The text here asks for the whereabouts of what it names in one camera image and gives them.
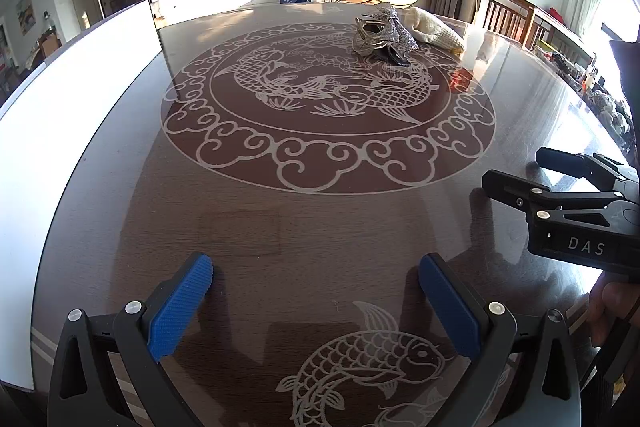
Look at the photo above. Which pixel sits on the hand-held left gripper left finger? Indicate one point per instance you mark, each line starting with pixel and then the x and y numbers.
pixel 180 307

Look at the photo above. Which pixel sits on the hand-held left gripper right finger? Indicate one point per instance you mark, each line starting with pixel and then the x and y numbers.
pixel 450 307

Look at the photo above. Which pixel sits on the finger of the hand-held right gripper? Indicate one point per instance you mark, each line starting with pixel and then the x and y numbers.
pixel 562 159
pixel 510 189

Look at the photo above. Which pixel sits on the person's right hand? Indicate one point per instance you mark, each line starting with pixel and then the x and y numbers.
pixel 607 299

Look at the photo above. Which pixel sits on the pile of small ornaments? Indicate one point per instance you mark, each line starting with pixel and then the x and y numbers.
pixel 610 112

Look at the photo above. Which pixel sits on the wooden dining chair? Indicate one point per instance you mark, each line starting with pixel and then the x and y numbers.
pixel 502 12
pixel 560 42

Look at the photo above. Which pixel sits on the black hair clip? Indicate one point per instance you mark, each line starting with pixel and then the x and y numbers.
pixel 397 58

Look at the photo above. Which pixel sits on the cream knit glove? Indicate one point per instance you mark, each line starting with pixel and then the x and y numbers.
pixel 435 29

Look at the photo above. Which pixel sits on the glitter bow hair clip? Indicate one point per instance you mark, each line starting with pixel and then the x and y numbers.
pixel 400 34

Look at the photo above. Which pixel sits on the metallic claw hair clip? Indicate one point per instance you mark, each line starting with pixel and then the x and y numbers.
pixel 367 37

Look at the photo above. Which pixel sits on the framed wall painting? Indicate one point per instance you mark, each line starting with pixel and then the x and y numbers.
pixel 24 13

